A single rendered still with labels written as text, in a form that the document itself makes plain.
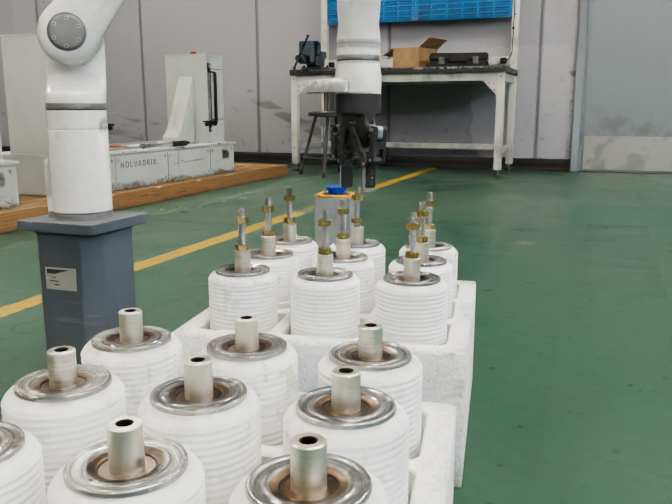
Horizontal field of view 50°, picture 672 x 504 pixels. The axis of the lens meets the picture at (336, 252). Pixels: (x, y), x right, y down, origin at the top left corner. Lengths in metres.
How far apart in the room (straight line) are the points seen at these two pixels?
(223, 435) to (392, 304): 0.43
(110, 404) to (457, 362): 0.45
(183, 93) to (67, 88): 3.40
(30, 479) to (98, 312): 0.69
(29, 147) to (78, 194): 2.43
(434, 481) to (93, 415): 0.27
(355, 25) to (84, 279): 0.58
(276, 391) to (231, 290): 0.33
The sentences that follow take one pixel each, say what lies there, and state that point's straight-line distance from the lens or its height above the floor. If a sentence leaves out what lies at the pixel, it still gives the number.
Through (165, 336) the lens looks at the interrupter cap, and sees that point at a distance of 0.73.
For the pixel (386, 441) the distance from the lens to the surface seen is 0.53.
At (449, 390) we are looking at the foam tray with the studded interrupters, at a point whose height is 0.13.
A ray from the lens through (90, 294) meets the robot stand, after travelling 1.20.
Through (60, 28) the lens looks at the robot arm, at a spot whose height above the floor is 0.59.
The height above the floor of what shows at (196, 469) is 0.25.
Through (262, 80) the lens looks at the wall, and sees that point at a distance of 6.56.
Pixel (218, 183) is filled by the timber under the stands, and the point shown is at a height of 0.03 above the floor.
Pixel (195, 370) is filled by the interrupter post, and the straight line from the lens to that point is 0.57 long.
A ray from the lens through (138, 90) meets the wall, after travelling 7.23.
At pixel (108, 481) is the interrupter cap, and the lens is 0.48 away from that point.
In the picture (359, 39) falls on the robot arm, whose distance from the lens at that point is 1.16.
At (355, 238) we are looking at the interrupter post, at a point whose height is 0.26.
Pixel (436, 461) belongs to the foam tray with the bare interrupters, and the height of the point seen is 0.18.
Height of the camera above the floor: 0.47
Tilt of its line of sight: 11 degrees down
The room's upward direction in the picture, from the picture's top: straight up
